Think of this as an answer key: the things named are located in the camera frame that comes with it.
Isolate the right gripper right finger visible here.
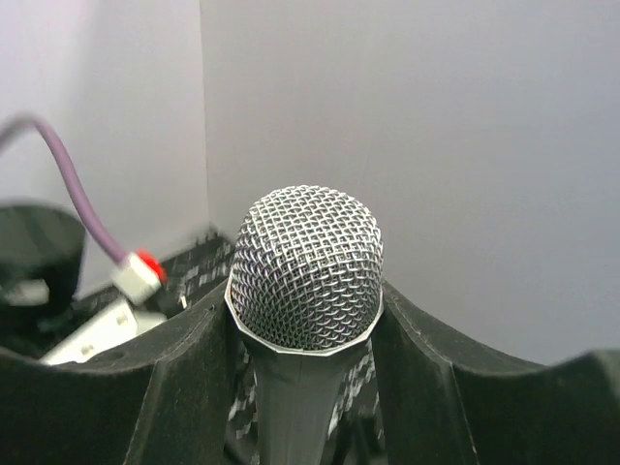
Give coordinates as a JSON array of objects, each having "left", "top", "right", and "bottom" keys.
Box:
[{"left": 375, "top": 285, "right": 619, "bottom": 464}]

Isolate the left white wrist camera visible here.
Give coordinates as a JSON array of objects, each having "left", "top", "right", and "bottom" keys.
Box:
[{"left": 40, "top": 297, "right": 168, "bottom": 365}]

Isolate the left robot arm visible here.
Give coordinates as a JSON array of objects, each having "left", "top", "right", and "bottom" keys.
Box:
[{"left": 1, "top": 202, "right": 86, "bottom": 358}]

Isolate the silver glitter microphone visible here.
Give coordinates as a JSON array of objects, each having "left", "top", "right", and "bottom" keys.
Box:
[{"left": 225, "top": 185, "right": 384, "bottom": 464}]

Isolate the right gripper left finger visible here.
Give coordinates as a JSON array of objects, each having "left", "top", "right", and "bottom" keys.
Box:
[{"left": 1, "top": 286, "right": 231, "bottom": 464}]

